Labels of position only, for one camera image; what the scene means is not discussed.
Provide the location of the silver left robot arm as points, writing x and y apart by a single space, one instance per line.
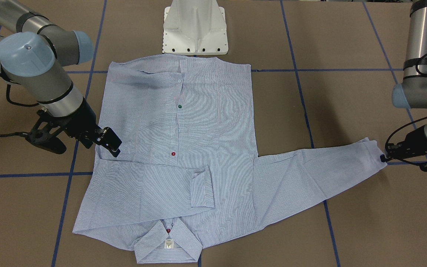
411 93

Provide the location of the blue striped button shirt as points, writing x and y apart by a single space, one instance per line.
188 175

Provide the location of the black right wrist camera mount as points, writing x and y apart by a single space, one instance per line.
44 133

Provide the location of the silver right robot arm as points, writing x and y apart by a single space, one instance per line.
34 56

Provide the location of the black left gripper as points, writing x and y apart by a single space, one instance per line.
422 147

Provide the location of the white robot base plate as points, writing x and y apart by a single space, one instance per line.
195 28

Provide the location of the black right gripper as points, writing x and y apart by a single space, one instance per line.
81 124

